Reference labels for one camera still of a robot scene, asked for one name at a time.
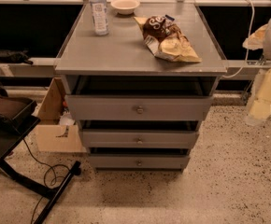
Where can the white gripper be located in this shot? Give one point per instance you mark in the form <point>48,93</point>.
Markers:
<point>260,110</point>

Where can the grey bottom drawer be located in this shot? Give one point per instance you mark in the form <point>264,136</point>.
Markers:
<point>178,162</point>

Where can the grey drawer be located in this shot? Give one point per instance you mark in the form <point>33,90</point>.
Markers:
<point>166,108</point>
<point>137,138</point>
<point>178,162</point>

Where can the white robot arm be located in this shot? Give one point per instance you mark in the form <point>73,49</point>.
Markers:
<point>260,39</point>

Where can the grey drawer cabinet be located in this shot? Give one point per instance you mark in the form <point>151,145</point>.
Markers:
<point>120,64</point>

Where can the grey middle drawer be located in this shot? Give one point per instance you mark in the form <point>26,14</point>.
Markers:
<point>137,138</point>

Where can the grey top drawer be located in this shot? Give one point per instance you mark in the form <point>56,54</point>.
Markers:
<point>166,108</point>

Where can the metal railing beam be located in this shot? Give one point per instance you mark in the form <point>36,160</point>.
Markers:
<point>45,67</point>

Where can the brown yellow chip bag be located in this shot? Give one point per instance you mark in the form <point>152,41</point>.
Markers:
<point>165,40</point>

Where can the white paper bowl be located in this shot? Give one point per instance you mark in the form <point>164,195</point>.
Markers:
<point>125,7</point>

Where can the clear plastic water bottle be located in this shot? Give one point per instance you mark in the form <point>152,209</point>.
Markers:
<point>99,12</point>

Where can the cardboard box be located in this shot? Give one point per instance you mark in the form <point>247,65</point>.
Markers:
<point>56,131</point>

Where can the black cloth on beam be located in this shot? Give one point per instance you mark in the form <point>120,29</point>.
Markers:
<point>13,56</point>

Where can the black rolling stand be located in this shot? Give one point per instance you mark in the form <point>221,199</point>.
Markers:
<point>10,137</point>

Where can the brown bag on stand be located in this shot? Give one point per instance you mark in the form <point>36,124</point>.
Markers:
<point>15,109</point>

